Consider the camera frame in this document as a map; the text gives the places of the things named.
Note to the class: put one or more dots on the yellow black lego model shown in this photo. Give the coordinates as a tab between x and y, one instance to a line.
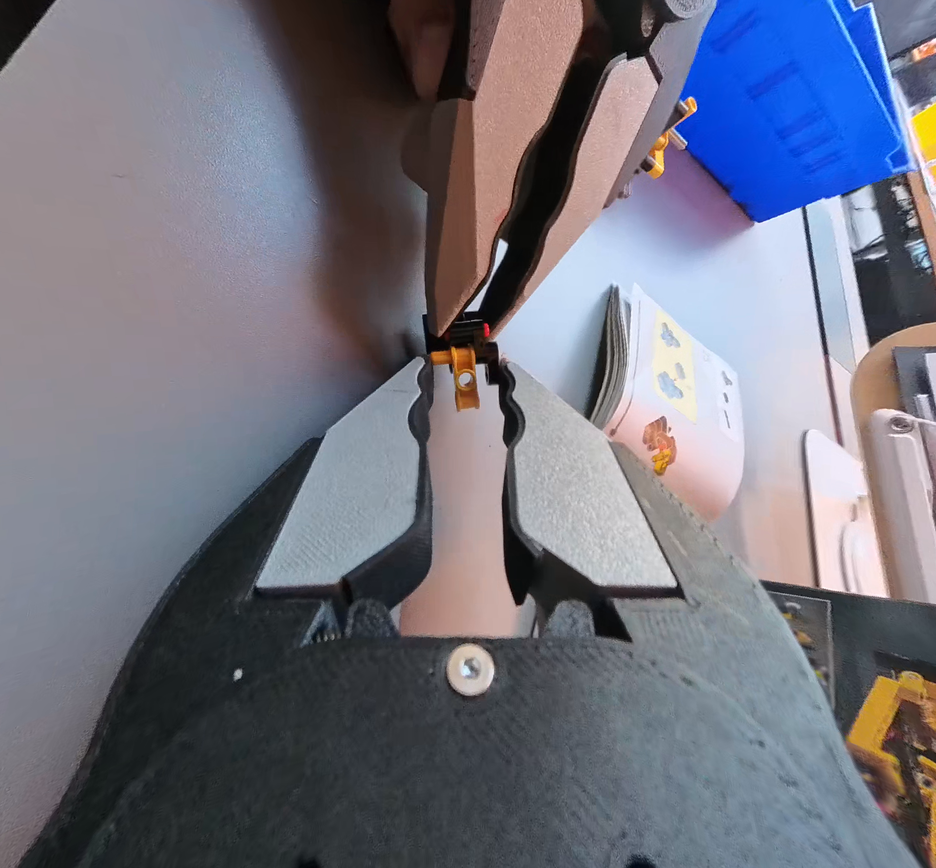
662	151

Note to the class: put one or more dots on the small black yellow lego assembly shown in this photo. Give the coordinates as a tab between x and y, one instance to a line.
463	378

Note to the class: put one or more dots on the lego instruction booklet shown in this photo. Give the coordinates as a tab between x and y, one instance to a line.
680	400

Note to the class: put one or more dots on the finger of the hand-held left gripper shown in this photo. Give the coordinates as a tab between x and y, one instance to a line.
504	41
614	129

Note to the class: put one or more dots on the dark lego set box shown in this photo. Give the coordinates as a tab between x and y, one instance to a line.
899	722

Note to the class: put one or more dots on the person's left hand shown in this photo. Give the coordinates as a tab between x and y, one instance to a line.
428	12

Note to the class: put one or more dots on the blue plastic bin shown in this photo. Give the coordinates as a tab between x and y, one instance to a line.
790	78

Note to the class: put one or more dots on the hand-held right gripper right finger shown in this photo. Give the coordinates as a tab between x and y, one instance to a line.
585	509

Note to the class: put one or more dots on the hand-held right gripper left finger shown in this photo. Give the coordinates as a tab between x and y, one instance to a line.
351	495

